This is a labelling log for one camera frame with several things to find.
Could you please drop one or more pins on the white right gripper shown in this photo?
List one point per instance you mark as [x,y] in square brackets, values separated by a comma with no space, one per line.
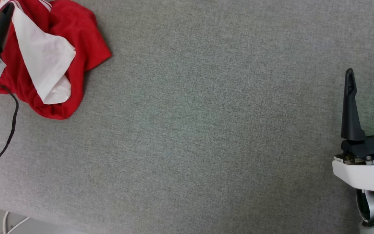
[368,172]

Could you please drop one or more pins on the red garment with white lining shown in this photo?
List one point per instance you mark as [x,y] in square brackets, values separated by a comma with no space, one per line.
[76,39]

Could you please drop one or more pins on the grey fabric sofa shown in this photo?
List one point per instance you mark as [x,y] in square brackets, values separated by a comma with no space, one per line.
[206,130]

